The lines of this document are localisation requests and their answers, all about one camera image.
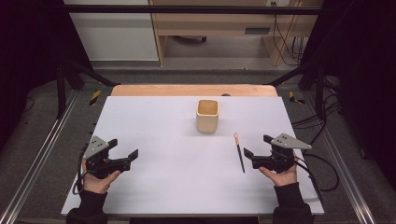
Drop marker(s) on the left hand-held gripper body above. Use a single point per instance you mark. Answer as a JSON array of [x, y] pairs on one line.
[[98, 157]]

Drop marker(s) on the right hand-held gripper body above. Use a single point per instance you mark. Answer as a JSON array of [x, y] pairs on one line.
[[280, 158]]

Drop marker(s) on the black pencil with orange end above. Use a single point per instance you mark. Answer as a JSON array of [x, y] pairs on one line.
[[239, 154]]

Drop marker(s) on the beige square pen holder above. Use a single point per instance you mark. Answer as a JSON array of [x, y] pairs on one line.
[[207, 123]]

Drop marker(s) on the person's right hand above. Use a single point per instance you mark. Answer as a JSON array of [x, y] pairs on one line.
[[285, 178]]

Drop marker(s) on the person's left hand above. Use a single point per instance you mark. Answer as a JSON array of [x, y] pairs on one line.
[[96, 185]]

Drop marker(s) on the white paper sheet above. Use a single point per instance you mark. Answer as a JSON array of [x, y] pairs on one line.
[[174, 171]]

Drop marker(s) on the yellow black tape marker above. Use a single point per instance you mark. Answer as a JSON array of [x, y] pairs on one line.
[[294, 98], [95, 97]]

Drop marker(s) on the wooden table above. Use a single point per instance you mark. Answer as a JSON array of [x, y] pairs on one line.
[[174, 90]]

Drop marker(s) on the white cabinet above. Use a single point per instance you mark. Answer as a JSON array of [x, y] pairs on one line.
[[115, 34]]

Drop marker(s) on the black curtain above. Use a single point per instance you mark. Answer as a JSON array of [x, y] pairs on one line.
[[28, 62], [367, 77]]

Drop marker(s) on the light wooden desk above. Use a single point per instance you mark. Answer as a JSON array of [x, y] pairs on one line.
[[218, 23]]

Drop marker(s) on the aluminium floor rail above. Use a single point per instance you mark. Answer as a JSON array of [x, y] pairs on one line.
[[37, 158], [345, 168]]

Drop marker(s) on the black metal frame stand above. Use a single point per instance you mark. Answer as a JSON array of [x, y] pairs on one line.
[[61, 90], [319, 90]]

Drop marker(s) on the black horizontal frame bar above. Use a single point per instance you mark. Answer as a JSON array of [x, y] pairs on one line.
[[186, 9]]

